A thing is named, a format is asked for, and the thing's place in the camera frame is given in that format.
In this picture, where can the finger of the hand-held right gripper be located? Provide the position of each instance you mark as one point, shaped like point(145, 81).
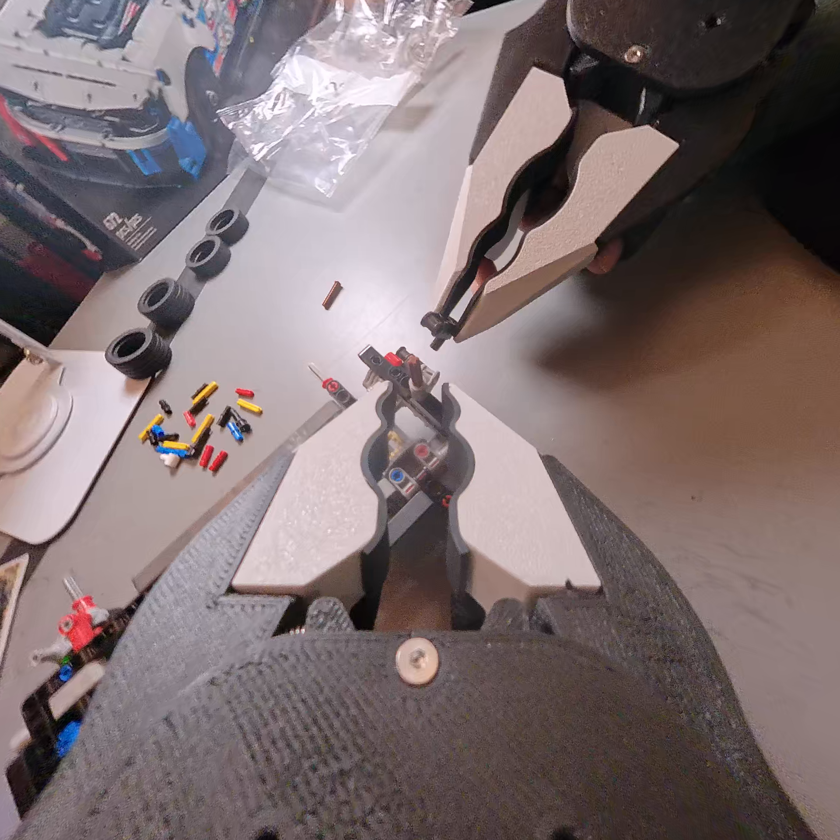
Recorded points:
point(584, 210)
point(512, 151)

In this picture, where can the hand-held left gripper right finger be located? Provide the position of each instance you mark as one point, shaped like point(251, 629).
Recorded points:
point(525, 518)

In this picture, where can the pile of small lego pins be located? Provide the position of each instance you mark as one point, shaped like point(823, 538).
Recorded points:
point(205, 392)

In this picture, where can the lego set box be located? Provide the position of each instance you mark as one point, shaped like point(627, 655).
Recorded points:
point(98, 85)

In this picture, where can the lego car chassis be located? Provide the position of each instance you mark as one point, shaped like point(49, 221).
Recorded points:
point(417, 454)

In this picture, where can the black rubber lego tire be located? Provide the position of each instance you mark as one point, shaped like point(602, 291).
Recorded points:
point(208, 256)
point(138, 351)
point(226, 225)
point(165, 302)

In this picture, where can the white flat stand base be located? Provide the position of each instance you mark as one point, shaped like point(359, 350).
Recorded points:
point(39, 446)

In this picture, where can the printed paper sheet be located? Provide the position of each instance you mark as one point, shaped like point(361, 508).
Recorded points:
point(10, 604)

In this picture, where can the clear plastic bag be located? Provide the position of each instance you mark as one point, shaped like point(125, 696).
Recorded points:
point(341, 98)

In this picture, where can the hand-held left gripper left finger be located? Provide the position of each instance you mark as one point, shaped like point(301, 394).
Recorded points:
point(308, 518)

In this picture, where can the person's right hand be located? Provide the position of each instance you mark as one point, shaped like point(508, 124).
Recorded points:
point(604, 259)

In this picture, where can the black lego pin connector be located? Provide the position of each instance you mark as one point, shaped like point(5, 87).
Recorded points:
point(436, 325)

